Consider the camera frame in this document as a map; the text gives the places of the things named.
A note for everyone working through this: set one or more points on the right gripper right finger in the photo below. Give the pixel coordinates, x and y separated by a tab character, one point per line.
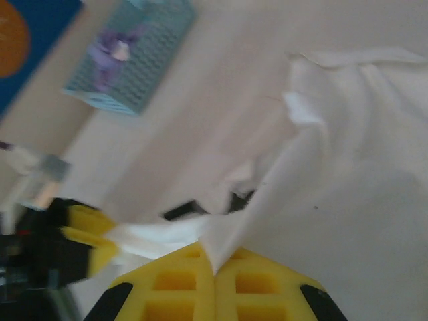
261	287

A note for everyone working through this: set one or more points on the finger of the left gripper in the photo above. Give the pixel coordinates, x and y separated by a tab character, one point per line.
100	250
90	219

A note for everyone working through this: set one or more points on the light blue plastic basket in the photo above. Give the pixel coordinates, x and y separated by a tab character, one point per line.
150	60

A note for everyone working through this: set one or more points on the white t-shirt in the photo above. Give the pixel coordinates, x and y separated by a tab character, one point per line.
351	117

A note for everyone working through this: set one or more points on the crumpled purple garment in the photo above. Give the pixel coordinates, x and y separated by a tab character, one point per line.
110	53

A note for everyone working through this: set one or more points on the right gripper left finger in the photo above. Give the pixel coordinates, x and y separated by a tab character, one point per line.
174	284

